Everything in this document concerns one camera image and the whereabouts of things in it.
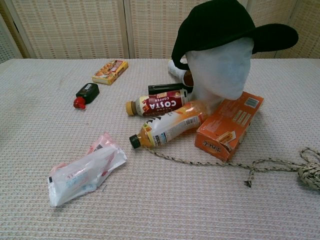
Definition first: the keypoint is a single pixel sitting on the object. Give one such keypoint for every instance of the white foam mannequin head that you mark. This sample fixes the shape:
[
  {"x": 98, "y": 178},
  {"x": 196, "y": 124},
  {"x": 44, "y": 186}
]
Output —
[{"x": 220, "y": 72}]

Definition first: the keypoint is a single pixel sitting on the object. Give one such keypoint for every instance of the orange cardboard box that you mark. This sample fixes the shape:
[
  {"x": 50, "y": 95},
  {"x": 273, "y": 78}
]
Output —
[{"x": 232, "y": 122}]

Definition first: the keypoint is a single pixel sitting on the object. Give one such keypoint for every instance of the dark bottle with red cap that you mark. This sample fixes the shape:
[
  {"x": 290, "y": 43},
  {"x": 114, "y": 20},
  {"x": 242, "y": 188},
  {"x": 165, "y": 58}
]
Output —
[{"x": 86, "y": 93}]

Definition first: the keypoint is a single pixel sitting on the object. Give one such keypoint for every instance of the white plastic bag package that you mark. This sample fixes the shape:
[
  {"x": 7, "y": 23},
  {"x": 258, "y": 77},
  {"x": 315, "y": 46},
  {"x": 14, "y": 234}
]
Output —
[{"x": 85, "y": 167}]

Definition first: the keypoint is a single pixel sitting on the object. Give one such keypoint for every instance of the yellow snack box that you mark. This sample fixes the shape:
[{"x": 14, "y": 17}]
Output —
[{"x": 110, "y": 71}]

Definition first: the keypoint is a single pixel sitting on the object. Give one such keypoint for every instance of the woven folding screen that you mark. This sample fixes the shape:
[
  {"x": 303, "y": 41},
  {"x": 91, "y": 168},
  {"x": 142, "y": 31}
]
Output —
[{"x": 75, "y": 27}]

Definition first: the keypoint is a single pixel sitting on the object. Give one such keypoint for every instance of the white cup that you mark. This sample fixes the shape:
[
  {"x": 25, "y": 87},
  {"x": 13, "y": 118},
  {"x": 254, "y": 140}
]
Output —
[{"x": 186, "y": 75}]

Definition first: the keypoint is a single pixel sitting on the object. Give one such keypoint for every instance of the Costa coffee bottle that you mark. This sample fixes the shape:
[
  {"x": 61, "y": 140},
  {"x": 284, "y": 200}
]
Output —
[{"x": 157, "y": 105}]

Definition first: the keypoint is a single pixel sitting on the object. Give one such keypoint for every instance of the black cap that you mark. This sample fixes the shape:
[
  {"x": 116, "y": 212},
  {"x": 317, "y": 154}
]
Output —
[{"x": 215, "y": 25}]

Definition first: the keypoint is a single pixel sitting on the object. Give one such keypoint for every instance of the woven white tablecloth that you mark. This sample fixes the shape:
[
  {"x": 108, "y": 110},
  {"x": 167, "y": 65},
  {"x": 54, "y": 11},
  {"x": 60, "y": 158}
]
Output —
[{"x": 160, "y": 200}]

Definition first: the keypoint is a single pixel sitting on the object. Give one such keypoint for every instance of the orange juice bottle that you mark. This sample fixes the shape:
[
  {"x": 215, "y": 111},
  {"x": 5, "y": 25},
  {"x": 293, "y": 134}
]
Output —
[{"x": 170, "y": 123}]

